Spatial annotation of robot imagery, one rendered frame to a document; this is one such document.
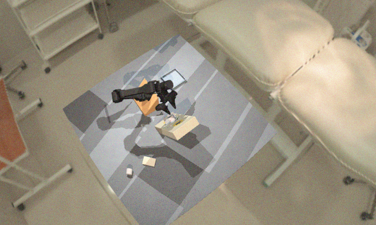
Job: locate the beige flat panel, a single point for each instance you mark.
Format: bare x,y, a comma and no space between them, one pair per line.
180,127

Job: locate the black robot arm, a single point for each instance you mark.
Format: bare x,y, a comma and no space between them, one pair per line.
145,92

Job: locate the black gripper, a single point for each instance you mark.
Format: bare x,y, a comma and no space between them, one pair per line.
162,106

